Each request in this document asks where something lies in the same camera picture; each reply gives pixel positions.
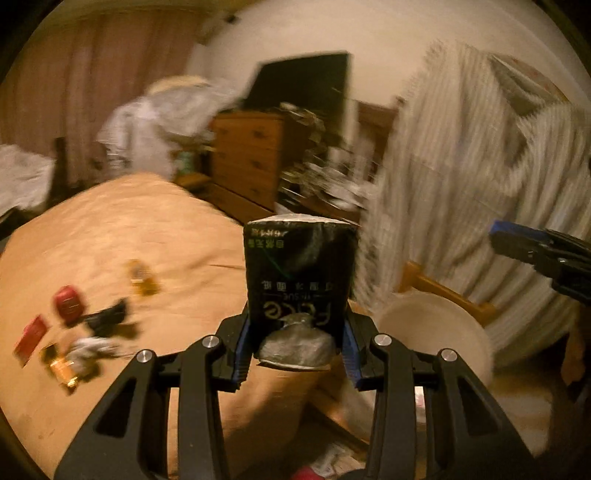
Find yellow plastic wrapper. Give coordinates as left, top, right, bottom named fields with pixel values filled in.
left=127, top=259, right=162, bottom=296

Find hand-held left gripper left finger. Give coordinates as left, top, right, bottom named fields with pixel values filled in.
left=54, top=314, right=253, bottom=480

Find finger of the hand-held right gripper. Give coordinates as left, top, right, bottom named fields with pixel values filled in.
left=488, top=232, right=546, bottom=269
left=492, top=220, right=591, bottom=252

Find striped hanging cloth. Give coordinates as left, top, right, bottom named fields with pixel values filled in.
left=355, top=41, right=591, bottom=365

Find tangle of white cables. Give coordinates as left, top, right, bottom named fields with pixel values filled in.
left=277, top=152, right=379, bottom=213

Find black wrapper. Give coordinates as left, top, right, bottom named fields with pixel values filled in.
left=83, top=298, right=130, bottom=335

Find orange foil wrapper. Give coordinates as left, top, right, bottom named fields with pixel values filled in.
left=41, top=344, right=93, bottom=393

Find white papers on floor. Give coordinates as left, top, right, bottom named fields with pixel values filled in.
left=318, top=443, right=361, bottom=480

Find black television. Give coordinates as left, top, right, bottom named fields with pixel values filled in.
left=245, top=52, right=349, bottom=139

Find black tissue packet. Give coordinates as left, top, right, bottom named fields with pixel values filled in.
left=243, top=216, right=360, bottom=371

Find tall plastic-covered pile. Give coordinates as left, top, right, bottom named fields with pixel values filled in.
left=97, top=76, right=245, bottom=181

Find wooden dresser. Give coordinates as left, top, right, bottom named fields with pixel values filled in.
left=210, top=111, right=296, bottom=213

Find low plastic-covered pile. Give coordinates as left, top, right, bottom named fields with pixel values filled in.
left=0, top=143, right=56, bottom=217

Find red cardboard box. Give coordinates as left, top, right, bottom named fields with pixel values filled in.
left=13, top=315, right=52, bottom=367

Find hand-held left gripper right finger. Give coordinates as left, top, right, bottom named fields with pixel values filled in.
left=342, top=315, right=533, bottom=480

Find brown curtain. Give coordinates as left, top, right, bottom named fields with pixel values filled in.
left=0, top=18, right=204, bottom=185

